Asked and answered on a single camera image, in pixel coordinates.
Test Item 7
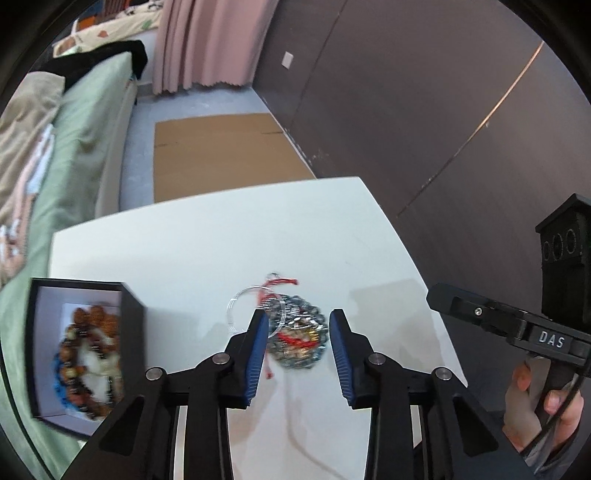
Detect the thin silver bangle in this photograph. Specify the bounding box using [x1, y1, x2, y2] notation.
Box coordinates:
[225, 285, 287, 339]

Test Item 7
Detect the red string bracelet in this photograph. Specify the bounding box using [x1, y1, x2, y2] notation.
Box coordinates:
[256, 274, 325, 380]

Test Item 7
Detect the brown rudraksha bead bracelet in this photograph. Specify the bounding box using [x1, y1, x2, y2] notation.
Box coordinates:
[64, 303, 123, 416]

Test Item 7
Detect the black jewelry box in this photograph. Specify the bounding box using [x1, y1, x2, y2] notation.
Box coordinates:
[25, 278, 146, 439]

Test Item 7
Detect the person's right hand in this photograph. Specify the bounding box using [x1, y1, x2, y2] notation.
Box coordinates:
[502, 357, 591, 455]

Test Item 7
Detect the white tissue paper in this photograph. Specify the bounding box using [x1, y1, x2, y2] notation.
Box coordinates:
[77, 342, 122, 403]

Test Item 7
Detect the flattened brown cardboard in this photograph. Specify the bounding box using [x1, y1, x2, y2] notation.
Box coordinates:
[153, 113, 315, 203]

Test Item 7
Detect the green bed sheet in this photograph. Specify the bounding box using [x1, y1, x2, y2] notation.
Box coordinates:
[1, 52, 135, 479]

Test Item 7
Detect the beige comforter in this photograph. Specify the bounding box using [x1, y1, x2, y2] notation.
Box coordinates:
[1, 71, 65, 224]

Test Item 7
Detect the black garment on bed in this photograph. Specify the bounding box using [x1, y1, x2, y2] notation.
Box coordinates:
[31, 40, 148, 91]

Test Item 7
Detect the floral patterned quilt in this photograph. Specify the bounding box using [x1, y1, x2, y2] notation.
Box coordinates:
[53, 1, 164, 58]

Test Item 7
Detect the blue braided bracelet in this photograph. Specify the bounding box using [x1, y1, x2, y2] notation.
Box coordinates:
[51, 352, 80, 414]

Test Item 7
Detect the beige bed frame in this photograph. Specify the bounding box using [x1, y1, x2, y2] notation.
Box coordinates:
[94, 80, 137, 218]

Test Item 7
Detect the white wall switch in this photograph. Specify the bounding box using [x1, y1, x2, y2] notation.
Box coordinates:
[281, 51, 294, 70]

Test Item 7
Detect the pink curtain near wall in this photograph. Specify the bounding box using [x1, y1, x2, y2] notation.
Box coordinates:
[152, 0, 277, 95]

